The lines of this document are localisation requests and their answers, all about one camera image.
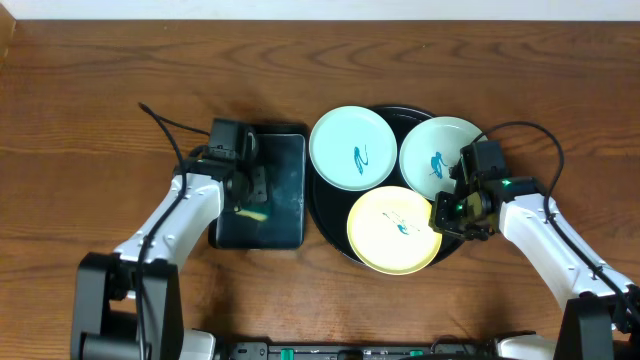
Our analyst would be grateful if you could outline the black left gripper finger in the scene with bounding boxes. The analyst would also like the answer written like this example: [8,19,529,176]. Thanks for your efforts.
[232,172,254,210]
[251,166,268,203]

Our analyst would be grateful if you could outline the green yellow sponge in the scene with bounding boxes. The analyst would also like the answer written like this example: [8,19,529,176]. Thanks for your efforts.
[236,209,269,222]

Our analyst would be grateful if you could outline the round black tray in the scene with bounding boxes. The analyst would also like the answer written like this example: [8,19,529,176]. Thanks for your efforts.
[310,108,460,267]

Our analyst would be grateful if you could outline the pale green plate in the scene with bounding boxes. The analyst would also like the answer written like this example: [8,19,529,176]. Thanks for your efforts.
[398,116,482,201]
[309,106,398,191]

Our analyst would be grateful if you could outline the yellow plate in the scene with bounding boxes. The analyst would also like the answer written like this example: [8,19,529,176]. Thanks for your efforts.
[346,186,442,275]

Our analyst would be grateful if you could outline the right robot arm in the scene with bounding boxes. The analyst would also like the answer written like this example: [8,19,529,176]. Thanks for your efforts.
[429,177,639,359]

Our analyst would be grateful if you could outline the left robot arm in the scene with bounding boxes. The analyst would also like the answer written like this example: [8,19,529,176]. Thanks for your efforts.
[70,145,264,360]

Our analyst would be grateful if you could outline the black rectangular water tray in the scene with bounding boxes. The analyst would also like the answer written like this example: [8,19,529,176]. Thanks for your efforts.
[208,124,307,250]

